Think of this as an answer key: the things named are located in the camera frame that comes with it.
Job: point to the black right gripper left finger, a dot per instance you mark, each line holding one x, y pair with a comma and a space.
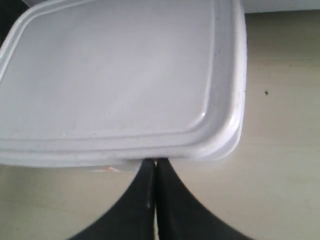
132, 216

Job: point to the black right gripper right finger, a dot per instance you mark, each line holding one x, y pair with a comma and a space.
180, 216

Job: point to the white plastic food container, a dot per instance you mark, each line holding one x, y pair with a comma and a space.
88, 83

